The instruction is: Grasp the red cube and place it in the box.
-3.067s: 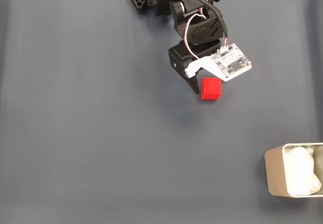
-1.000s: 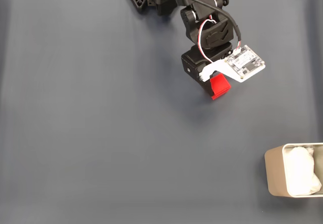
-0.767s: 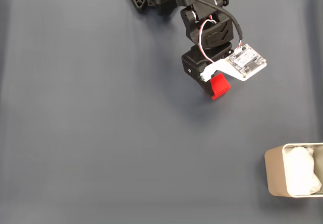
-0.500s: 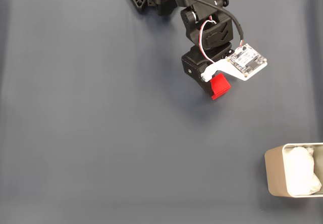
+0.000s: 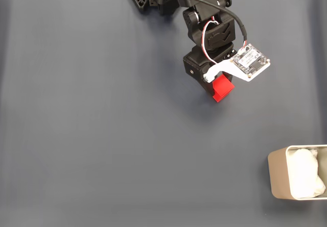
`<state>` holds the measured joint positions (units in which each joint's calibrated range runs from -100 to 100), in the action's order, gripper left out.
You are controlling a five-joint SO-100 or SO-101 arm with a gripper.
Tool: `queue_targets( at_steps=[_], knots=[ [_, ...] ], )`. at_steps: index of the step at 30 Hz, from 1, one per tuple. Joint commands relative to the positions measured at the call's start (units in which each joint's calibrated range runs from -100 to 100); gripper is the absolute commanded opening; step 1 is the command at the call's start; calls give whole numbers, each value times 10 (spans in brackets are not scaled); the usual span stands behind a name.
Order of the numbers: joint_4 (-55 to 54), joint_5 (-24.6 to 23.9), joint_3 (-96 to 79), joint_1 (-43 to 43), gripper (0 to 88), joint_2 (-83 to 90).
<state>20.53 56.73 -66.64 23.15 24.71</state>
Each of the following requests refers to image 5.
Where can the camera board on white mount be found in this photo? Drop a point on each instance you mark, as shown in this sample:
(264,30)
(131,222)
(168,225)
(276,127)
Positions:
(251,60)

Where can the beige metal box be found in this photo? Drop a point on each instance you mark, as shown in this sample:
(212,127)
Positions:
(278,173)

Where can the grey-blue table mat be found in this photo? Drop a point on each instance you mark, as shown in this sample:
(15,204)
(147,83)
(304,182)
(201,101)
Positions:
(102,135)

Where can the white cloth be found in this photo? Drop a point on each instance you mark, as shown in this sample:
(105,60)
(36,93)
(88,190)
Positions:
(304,173)

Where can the red cube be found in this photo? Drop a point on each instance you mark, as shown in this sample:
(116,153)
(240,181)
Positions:
(222,89)

